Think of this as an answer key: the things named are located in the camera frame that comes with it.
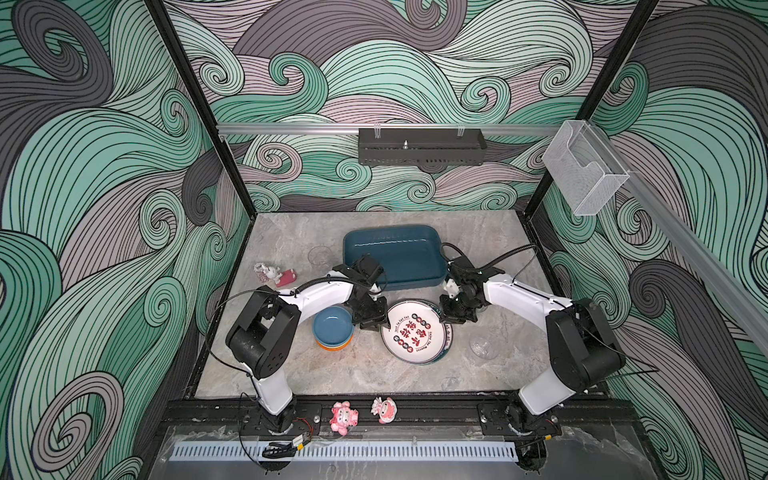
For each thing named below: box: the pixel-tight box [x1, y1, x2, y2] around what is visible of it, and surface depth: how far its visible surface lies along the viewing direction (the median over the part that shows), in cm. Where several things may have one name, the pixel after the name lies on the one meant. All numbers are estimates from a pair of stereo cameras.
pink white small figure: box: [371, 396, 398, 424], surface depth 74 cm
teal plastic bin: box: [343, 224, 447, 290], surface depth 112 cm
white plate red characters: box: [380, 300, 446, 365], surface depth 87 cm
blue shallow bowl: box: [313, 306, 355, 347], surface depth 82 cm
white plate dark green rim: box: [420, 299, 453, 365], surface depth 85 cm
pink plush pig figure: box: [330, 400, 359, 436], surface depth 73 cm
